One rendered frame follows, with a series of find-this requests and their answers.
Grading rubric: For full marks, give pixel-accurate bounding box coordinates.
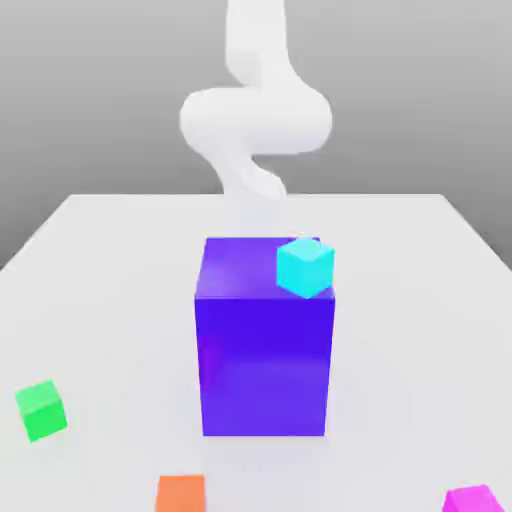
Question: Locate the small cyan cube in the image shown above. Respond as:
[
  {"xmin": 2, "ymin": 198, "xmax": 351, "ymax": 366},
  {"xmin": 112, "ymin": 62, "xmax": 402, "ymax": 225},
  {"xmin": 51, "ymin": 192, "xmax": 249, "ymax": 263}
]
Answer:
[{"xmin": 275, "ymin": 236, "xmax": 336, "ymax": 300}]

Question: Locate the small orange cube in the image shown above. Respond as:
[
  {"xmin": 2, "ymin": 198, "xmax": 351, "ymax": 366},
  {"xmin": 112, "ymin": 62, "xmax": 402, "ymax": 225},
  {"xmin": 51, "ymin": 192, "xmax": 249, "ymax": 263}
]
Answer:
[{"xmin": 154, "ymin": 474, "xmax": 208, "ymax": 512}]

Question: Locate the small green cube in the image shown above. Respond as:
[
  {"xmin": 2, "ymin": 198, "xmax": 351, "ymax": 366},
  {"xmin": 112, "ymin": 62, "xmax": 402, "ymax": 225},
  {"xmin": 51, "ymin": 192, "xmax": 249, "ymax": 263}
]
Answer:
[{"xmin": 14, "ymin": 378, "xmax": 69, "ymax": 444}]

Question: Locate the small magenta cube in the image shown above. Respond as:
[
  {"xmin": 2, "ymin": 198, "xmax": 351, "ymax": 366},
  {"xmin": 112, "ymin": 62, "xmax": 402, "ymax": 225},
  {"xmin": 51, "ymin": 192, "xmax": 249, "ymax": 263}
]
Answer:
[{"xmin": 441, "ymin": 483, "xmax": 508, "ymax": 512}]

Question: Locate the large purple box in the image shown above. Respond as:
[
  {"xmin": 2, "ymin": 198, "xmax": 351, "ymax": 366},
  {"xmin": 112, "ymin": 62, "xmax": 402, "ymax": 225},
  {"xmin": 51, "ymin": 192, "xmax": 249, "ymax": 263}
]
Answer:
[{"xmin": 193, "ymin": 236, "xmax": 336, "ymax": 438}]

